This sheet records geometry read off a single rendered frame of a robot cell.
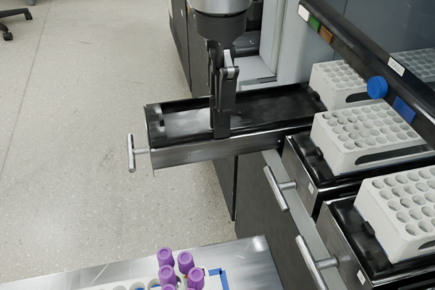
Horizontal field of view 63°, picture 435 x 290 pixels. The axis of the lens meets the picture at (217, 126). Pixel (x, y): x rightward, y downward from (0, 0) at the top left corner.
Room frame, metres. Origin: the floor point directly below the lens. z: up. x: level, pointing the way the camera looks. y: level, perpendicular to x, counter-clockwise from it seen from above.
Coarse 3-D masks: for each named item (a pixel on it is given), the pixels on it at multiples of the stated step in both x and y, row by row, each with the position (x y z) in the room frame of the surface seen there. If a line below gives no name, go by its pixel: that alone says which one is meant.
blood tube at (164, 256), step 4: (164, 248) 0.18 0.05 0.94; (168, 248) 0.18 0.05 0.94; (160, 252) 0.18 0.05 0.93; (164, 252) 0.18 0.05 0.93; (168, 252) 0.18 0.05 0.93; (160, 256) 0.17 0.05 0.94; (164, 256) 0.17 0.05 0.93; (168, 256) 0.17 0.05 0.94; (172, 256) 0.18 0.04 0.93; (160, 260) 0.17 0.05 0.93; (164, 260) 0.17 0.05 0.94; (168, 260) 0.17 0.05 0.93; (172, 260) 0.17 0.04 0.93; (160, 264) 0.17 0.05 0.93; (164, 264) 0.17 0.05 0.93; (168, 264) 0.17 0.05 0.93; (172, 264) 0.17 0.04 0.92; (176, 276) 0.18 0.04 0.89; (176, 284) 0.17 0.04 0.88
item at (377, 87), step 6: (372, 78) 0.39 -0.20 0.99; (378, 78) 0.39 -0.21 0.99; (384, 78) 0.39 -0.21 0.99; (372, 84) 0.39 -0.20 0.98; (378, 84) 0.38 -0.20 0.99; (384, 84) 0.38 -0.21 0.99; (372, 90) 0.39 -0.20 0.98; (378, 90) 0.38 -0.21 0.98; (384, 90) 0.37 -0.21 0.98; (372, 96) 0.38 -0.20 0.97; (378, 96) 0.37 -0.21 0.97; (384, 96) 0.37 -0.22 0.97
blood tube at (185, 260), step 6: (180, 252) 0.18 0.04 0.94; (186, 252) 0.18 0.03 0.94; (180, 258) 0.17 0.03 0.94; (186, 258) 0.17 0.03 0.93; (192, 258) 0.17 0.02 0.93; (180, 264) 0.17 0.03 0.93; (186, 264) 0.17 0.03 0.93; (192, 264) 0.17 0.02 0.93; (180, 270) 0.17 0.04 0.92; (186, 270) 0.17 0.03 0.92; (186, 276) 0.17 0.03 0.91; (186, 282) 0.17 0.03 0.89
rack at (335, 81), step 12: (312, 72) 0.63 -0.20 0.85; (324, 72) 0.61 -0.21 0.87; (336, 72) 0.61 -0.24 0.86; (348, 72) 0.61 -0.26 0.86; (312, 84) 0.62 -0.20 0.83; (324, 84) 0.58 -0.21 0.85; (336, 84) 0.56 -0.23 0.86; (348, 84) 0.57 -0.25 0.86; (360, 84) 0.57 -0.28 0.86; (324, 96) 0.57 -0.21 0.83; (336, 96) 0.55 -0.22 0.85; (348, 96) 0.60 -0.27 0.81; (360, 96) 0.60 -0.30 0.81; (336, 108) 0.55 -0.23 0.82
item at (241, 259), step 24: (240, 240) 0.26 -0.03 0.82; (264, 240) 0.26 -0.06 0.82; (120, 264) 0.23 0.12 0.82; (144, 264) 0.23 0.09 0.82; (216, 264) 0.23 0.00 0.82; (240, 264) 0.23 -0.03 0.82; (264, 264) 0.23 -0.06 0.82; (0, 288) 0.20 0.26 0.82; (24, 288) 0.20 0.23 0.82; (48, 288) 0.20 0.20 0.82; (72, 288) 0.20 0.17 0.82; (216, 288) 0.20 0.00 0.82; (240, 288) 0.20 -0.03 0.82; (264, 288) 0.20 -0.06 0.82
